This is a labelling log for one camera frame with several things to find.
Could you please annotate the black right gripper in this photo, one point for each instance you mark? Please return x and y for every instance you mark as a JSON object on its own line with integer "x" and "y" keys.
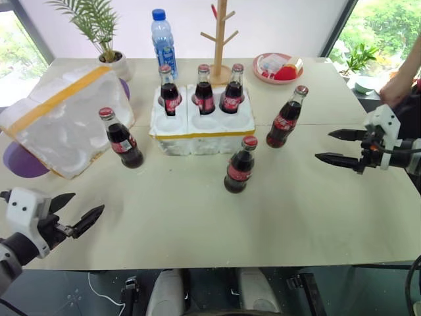
{"x": 371, "y": 154}

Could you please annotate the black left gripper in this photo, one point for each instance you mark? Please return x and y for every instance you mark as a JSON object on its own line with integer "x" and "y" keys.
{"x": 49, "y": 230}

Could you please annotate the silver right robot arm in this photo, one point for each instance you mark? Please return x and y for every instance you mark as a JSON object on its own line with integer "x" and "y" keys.
{"x": 415, "y": 154}

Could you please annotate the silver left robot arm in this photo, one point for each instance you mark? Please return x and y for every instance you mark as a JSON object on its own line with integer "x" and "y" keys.
{"x": 10, "y": 253}

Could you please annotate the person's bare forearm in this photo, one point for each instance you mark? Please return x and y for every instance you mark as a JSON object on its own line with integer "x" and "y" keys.
{"x": 409, "y": 62}

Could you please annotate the glass cola bottle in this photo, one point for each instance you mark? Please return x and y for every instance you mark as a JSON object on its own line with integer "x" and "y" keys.
{"x": 239, "y": 168}
{"x": 169, "y": 95}
{"x": 123, "y": 143}
{"x": 233, "y": 95}
{"x": 204, "y": 93}
{"x": 284, "y": 121}

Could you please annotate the white foam lid yellow tape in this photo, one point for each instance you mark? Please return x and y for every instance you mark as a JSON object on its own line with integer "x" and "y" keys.
{"x": 65, "y": 121}

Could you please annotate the white foam bottle tray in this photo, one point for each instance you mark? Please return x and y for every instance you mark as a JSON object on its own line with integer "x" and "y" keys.
{"x": 210, "y": 140}

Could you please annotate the person's bare hand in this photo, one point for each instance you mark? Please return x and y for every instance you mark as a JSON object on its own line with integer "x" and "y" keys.
{"x": 396, "y": 88}

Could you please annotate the pale green bowl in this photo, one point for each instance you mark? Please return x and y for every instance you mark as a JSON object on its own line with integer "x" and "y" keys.
{"x": 365, "y": 86}

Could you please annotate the purple round plate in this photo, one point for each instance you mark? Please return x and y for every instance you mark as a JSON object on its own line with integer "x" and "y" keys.
{"x": 24, "y": 163}

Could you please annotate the person's dark clothing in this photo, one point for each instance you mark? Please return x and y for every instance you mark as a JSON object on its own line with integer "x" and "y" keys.
{"x": 411, "y": 108}

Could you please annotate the small green leafy plant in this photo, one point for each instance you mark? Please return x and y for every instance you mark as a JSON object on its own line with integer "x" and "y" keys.
{"x": 361, "y": 57}

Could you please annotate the red snack item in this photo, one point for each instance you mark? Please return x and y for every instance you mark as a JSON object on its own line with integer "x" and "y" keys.
{"x": 286, "y": 74}

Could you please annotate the orange yellow cup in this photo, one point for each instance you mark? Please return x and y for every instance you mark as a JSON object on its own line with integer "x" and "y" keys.
{"x": 296, "y": 63}

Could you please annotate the pink round plate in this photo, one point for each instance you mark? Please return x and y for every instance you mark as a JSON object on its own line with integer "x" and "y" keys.
{"x": 263, "y": 76}

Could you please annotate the white snack packet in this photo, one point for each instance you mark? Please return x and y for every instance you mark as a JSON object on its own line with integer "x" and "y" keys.
{"x": 271, "y": 62}

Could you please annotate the white rounded robot leg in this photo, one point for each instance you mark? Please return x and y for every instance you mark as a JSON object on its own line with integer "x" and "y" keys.
{"x": 166, "y": 293}
{"x": 258, "y": 291}

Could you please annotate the white plant pot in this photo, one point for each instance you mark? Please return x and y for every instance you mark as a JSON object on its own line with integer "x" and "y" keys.
{"x": 120, "y": 67}

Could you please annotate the wooden mug tree stand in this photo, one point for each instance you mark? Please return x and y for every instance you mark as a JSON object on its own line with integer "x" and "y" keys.
{"x": 218, "y": 42}

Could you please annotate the blue cap water bottle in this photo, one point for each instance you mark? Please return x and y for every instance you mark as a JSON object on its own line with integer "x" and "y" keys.
{"x": 163, "y": 46}

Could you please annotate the red item on stand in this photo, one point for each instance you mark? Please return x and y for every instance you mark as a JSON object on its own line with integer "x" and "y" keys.
{"x": 214, "y": 10}

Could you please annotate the green palm plant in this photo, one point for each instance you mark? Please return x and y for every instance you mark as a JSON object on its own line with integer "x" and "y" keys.
{"x": 95, "y": 23}

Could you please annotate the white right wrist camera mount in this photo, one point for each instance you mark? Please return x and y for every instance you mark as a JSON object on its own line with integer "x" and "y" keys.
{"x": 385, "y": 119}

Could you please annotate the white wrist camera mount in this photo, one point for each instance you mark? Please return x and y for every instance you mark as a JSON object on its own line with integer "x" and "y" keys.
{"x": 385, "y": 119}
{"x": 23, "y": 210}

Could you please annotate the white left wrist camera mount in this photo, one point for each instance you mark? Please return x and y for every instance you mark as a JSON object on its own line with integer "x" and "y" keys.
{"x": 23, "y": 210}

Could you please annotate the black table leg bracket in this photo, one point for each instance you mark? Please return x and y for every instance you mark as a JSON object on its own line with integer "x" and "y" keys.
{"x": 131, "y": 293}
{"x": 307, "y": 291}

